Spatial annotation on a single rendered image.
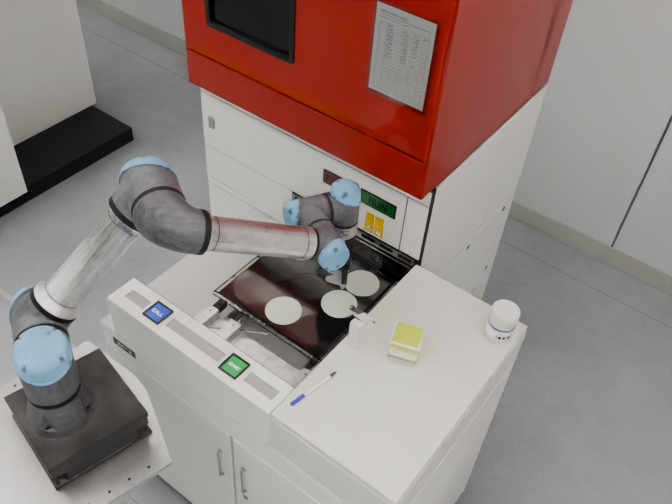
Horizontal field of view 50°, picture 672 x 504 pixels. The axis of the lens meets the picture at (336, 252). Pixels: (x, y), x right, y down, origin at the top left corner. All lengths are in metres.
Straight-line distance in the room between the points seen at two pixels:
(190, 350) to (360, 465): 0.50
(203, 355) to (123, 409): 0.22
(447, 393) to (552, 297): 1.72
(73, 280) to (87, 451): 0.39
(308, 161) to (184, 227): 0.69
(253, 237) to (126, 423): 0.54
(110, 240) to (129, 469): 0.55
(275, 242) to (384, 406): 0.46
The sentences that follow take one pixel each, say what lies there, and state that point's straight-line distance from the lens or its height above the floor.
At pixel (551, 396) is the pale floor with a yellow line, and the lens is 3.07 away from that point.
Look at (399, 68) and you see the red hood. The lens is 1.66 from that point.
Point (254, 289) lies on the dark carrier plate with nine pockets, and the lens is 2.01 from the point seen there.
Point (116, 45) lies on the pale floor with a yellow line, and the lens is 4.96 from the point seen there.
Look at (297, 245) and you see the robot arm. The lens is 1.59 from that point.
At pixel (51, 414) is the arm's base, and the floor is 0.98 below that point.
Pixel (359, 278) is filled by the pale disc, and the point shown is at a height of 0.90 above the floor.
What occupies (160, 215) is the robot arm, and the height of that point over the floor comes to 1.41.
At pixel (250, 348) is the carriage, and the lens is 1.90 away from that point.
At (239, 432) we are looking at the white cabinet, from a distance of 1.88.
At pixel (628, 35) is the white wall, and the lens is 3.14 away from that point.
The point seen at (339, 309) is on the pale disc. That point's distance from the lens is 1.96.
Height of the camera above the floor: 2.39
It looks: 45 degrees down
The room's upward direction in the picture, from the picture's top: 5 degrees clockwise
